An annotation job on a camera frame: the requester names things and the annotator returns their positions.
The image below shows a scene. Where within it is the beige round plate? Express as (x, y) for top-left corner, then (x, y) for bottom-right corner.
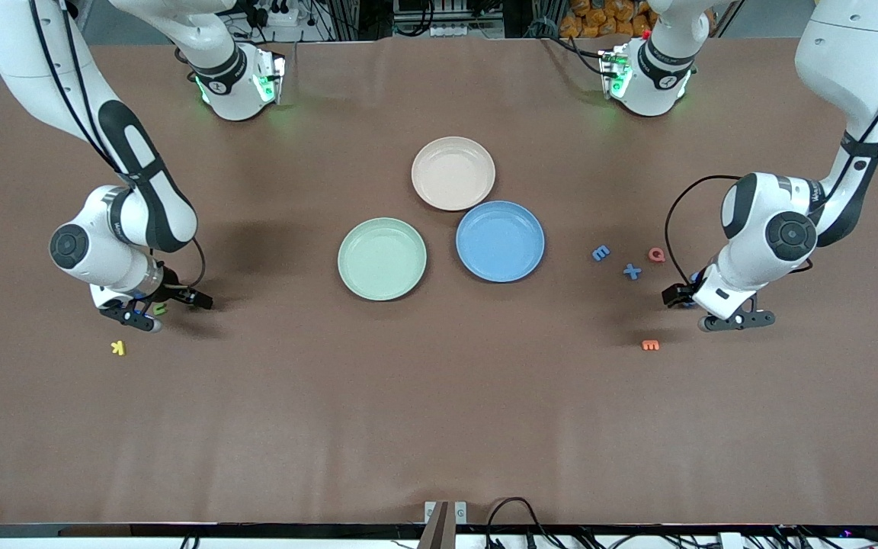
(411, 136), (497, 212)

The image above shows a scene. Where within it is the bag of orange fruit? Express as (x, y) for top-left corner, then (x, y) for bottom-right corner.
(559, 0), (657, 39)

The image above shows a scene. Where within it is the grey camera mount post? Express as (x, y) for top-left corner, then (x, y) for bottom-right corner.
(416, 499), (469, 549)

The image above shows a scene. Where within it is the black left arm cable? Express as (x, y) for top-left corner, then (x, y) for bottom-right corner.
(665, 23), (878, 289)

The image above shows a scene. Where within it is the black table edge strip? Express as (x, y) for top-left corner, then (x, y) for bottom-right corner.
(0, 523), (878, 539)

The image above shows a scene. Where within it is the green round plate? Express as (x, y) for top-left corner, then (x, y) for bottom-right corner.
(337, 217), (428, 302)

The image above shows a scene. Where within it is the blue round plate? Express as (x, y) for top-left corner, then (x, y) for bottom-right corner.
(455, 200), (546, 284)

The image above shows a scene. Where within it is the black looped cable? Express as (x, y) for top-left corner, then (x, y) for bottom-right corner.
(485, 496), (562, 549)

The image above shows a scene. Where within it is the white power strip with plugs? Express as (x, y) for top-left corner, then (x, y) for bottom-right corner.
(245, 0), (301, 27)

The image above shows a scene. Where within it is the brown table cover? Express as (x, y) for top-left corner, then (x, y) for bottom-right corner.
(0, 37), (878, 527)

